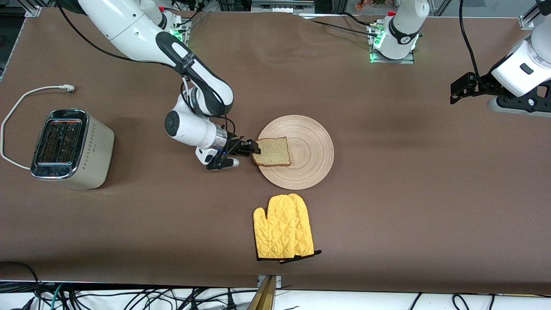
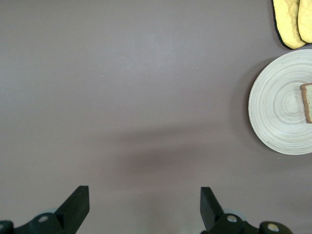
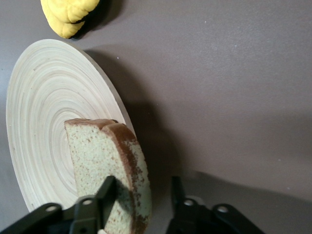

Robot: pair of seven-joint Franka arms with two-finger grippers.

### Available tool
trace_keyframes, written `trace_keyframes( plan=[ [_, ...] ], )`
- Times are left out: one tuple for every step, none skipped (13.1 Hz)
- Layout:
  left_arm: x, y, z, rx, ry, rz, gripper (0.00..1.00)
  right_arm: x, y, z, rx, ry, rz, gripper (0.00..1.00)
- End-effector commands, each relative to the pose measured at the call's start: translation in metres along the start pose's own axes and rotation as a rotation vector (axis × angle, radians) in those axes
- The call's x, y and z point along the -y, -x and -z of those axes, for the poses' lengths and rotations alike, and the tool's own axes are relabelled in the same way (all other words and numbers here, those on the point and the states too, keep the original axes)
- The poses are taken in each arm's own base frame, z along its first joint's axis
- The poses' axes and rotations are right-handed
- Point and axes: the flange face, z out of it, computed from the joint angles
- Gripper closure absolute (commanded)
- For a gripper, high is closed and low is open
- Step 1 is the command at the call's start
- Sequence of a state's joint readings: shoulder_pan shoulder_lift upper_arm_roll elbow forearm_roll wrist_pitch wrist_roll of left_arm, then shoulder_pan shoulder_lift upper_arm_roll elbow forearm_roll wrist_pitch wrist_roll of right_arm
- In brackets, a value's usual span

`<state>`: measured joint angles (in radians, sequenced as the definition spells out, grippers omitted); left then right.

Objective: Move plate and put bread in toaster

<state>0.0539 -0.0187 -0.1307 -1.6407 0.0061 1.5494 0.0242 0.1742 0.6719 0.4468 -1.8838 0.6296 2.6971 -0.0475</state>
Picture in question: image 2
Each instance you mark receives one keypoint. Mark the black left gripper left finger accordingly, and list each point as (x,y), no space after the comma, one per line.
(68,209)

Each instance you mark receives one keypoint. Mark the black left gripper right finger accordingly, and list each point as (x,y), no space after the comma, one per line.
(212,209)

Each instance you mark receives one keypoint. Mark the brown-crusted bread slice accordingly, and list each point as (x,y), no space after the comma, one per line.
(308,102)

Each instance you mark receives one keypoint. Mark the yellow quilted oven mitt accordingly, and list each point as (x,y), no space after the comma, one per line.
(287,24)
(306,22)

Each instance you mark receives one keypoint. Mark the round wooden plate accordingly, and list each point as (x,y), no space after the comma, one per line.
(278,109)

